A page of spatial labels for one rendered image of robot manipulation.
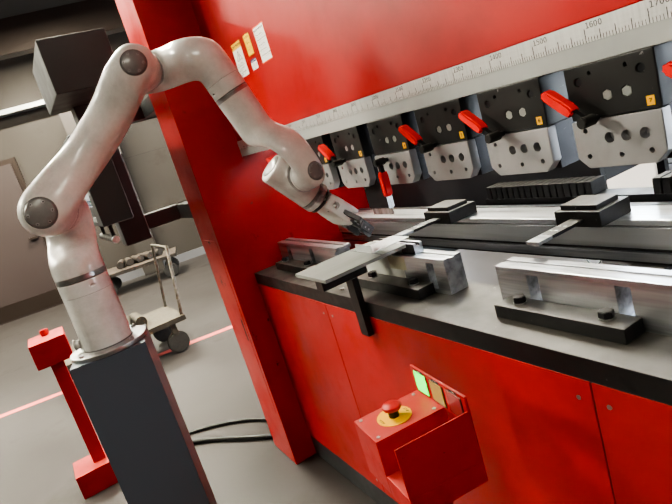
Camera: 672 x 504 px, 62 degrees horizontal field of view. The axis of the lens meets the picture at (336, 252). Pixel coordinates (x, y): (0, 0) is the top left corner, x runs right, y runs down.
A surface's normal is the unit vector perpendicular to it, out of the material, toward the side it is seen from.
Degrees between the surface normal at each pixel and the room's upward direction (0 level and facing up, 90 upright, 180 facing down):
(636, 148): 90
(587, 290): 90
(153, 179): 90
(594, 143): 90
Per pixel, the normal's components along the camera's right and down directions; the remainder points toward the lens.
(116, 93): -0.18, 0.65
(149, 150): 0.31, 0.13
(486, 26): -0.83, 0.36
